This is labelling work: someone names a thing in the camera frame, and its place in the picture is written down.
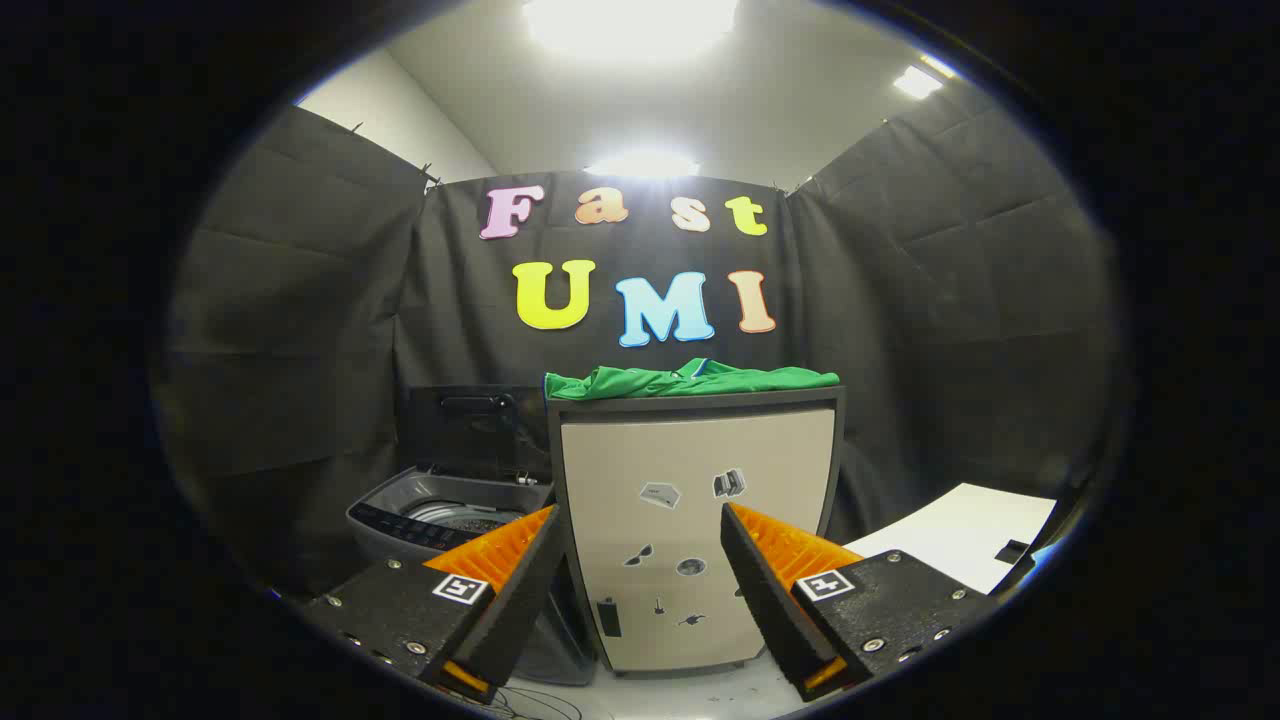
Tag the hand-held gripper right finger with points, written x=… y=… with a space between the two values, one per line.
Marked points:
x=770 y=610

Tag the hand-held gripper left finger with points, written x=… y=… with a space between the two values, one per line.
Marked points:
x=520 y=610

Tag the grey washing machine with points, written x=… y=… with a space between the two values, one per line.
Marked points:
x=400 y=520

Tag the dark washing machine lid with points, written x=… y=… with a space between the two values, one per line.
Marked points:
x=470 y=440

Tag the green polo shirt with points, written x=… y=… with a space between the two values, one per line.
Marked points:
x=700 y=381

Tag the beige cabinet with dark top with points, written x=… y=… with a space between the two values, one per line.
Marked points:
x=650 y=450

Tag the white flat board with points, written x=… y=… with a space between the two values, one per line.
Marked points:
x=960 y=530

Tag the black backdrop cloth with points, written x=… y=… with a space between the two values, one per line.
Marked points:
x=300 y=300

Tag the small ceiling light panel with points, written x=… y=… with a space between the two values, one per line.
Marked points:
x=918 y=81

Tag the large ceiling light panel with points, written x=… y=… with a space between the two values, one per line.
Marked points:
x=630 y=20

